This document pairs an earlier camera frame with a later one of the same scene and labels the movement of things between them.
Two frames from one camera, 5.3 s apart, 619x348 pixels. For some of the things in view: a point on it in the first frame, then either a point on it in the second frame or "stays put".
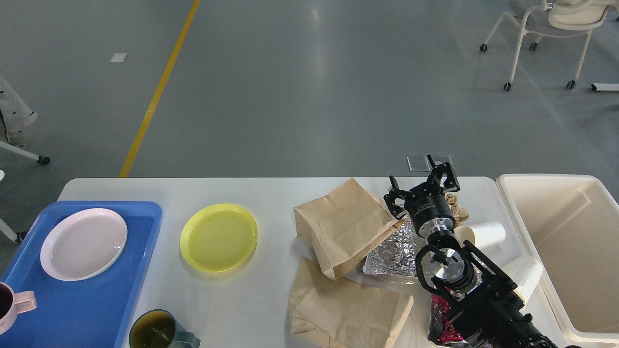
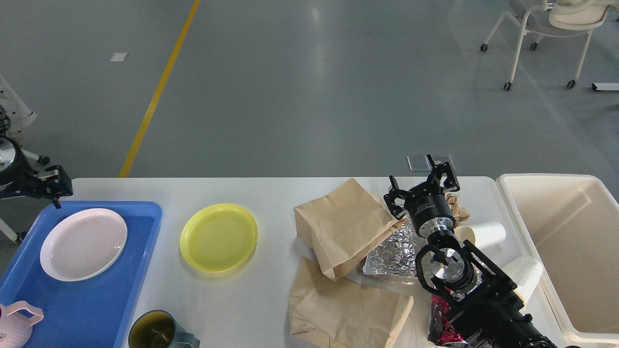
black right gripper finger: (397, 211) stays put
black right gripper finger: (450, 183) stays put
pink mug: (12, 304) to (16, 329)
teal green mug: (157, 328) stays put
